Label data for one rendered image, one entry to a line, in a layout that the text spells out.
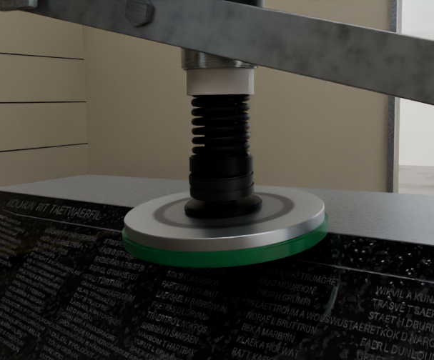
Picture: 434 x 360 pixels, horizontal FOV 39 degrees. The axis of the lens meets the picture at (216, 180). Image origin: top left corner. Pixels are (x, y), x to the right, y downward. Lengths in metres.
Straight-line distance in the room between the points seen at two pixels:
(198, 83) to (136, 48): 6.42
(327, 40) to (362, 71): 0.04
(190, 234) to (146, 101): 6.37
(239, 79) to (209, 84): 0.03
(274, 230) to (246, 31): 0.18
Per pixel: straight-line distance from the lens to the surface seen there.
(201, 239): 0.55
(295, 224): 0.58
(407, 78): 0.52
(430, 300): 0.57
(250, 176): 0.63
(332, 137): 5.87
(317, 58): 0.54
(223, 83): 0.61
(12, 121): 6.75
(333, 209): 0.77
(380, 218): 0.72
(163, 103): 6.79
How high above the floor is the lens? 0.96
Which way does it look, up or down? 7 degrees down
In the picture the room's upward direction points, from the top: 1 degrees counter-clockwise
